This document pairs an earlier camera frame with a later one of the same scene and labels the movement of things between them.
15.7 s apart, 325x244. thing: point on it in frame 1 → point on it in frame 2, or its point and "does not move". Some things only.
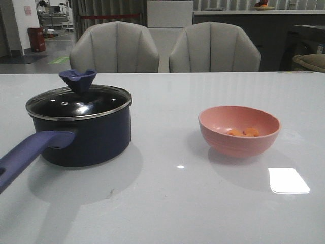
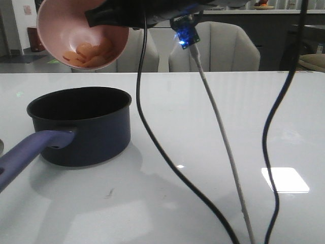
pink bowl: [238, 131] → [64, 29]
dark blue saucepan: [70, 142] does not move
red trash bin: [37, 40] does not move
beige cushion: [316, 61] does not move
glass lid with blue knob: [80, 101] → [2, 147]
